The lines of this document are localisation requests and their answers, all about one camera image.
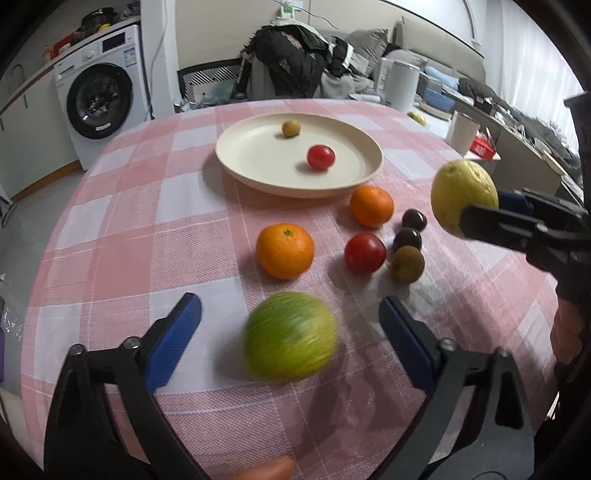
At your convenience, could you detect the yellow lemon fruit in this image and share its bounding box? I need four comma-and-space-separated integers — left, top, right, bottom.
431, 159, 499, 238

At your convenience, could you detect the dark purple grape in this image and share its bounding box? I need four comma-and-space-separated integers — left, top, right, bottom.
402, 209, 428, 232
393, 227, 423, 251

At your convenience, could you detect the red cherry tomato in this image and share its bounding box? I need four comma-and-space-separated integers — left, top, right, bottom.
307, 145, 335, 171
344, 233, 387, 274

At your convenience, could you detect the large orange mandarin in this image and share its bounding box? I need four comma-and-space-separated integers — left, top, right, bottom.
256, 223, 315, 280

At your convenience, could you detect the green wrinkled round fruit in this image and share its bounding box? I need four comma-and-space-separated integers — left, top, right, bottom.
243, 292, 338, 383

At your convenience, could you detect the right hand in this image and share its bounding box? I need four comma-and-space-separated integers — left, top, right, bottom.
550, 298, 585, 365

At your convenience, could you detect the left hand thumb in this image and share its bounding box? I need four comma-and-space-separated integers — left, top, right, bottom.
231, 456, 294, 480

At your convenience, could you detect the red box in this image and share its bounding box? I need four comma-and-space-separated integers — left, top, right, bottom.
469, 133, 497, 161

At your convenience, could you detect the brown kiwi-like fruit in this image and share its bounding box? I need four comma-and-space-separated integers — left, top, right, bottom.
391, 245, 425, 284

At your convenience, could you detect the white cup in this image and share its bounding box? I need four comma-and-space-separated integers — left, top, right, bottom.
445, 111, 480, 157

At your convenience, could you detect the smaller orange mandarin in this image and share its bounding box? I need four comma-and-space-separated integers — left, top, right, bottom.
349, 185, 394, 229

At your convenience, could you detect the yellow fruit on side table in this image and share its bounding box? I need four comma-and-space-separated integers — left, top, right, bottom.
407, 111, 427, 126

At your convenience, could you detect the blue bowl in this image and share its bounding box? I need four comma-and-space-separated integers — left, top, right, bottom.
423, 88, 455, 113

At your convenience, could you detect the white electric kettle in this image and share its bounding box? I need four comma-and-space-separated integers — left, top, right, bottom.
376, 58, 421, 114

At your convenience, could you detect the red cherry tomato on plate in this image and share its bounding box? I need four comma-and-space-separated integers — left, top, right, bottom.
307, 145, 335, 171

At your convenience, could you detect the grey sofa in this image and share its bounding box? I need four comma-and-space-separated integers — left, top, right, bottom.
376, 15, 486, 83

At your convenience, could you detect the grey pillow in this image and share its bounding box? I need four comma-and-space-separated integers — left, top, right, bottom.
345, 29, 389, 77

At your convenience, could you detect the small brown longan on plate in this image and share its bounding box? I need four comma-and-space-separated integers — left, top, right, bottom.
281, 119, 301, 138

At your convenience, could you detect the pink checkered tablecloth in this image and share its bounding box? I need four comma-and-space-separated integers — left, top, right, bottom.
21, 100, 557, 479

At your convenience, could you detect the cream round plate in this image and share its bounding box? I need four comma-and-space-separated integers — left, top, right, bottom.
215, 113, 384, 199

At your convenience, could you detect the pile of dark clothes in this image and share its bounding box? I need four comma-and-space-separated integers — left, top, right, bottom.
235, 23, 355, 99

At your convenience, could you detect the black patterned chair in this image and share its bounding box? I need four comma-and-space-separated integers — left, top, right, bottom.
177, 58, 242, 108

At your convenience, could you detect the white washing machine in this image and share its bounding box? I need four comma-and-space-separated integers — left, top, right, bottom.
53, 19, 151, 169

